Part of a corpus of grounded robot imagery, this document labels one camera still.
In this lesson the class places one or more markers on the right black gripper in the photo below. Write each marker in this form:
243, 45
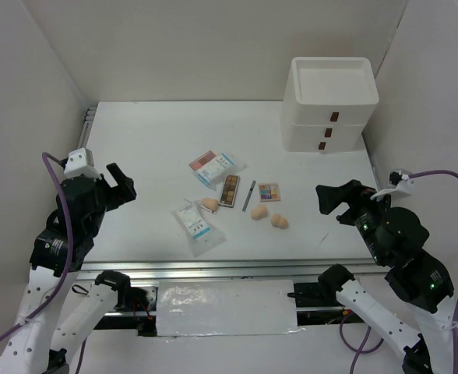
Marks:
353, 191

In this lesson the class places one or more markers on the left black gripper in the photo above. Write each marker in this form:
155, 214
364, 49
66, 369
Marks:
126, 191

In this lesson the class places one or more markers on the white drawer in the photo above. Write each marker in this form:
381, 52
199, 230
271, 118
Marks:
310, 132

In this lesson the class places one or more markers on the glitter eyeshadow palette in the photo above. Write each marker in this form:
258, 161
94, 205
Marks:
269, 192

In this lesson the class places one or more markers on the beige makeup sponge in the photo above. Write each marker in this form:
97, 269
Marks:
279, 221
259, 213
210, 203

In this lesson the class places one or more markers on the pink blush palette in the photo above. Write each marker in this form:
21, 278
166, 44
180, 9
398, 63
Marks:
202, 160

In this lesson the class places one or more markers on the cotton pad packet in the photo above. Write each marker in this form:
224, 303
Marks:
202, 236
216, 170

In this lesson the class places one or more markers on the brown eyeshadow palette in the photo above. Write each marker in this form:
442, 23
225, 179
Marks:
229, 191

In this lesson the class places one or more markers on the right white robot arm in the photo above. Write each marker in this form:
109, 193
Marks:
395, 238

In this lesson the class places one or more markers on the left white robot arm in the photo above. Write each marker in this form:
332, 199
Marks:
40, 342

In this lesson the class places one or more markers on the thin white applicator stick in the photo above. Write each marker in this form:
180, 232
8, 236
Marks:
201, 206

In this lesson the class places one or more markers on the houndstooth eyeliner pen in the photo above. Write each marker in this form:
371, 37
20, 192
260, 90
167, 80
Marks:
249, 195

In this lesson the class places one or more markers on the white drawer organizer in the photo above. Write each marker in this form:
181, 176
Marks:
326, 91

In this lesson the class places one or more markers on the white taped cover plate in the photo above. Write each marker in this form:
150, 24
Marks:
226, 308

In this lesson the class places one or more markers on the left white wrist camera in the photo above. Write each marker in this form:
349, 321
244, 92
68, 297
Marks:
80, 163

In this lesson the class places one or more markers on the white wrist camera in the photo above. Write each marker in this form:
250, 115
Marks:
80, 163
400, 186

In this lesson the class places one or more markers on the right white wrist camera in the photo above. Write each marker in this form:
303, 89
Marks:
400, 186

